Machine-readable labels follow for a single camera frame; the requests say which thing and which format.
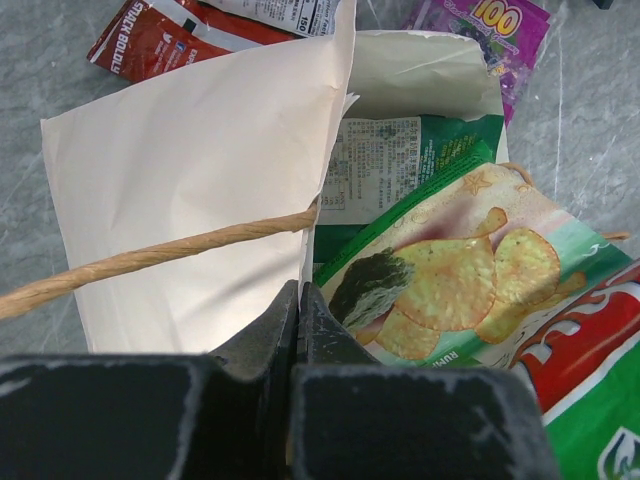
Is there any purple grape candy bag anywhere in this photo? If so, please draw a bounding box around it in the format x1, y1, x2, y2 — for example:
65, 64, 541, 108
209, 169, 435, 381
405, 0, 550, 123

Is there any large green Chiaba chips bag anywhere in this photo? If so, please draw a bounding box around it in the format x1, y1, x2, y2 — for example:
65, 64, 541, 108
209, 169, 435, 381
314, 141, 639, 479

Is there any beige paper bag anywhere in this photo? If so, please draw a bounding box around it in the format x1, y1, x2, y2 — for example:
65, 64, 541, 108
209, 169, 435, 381
0, 0, 632, 355

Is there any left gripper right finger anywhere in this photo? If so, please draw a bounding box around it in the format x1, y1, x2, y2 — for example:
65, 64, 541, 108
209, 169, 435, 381
290, 284, 560, 479

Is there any small green snack bag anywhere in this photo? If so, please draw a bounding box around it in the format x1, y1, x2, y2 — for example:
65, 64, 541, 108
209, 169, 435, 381
313, 114, 504, 264

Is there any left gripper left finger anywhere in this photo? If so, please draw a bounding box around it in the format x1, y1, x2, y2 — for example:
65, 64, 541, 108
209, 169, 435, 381
1, 281, 298, 479

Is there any red snack bag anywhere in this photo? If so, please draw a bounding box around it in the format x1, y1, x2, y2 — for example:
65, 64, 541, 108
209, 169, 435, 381
87, 0, 338, 83

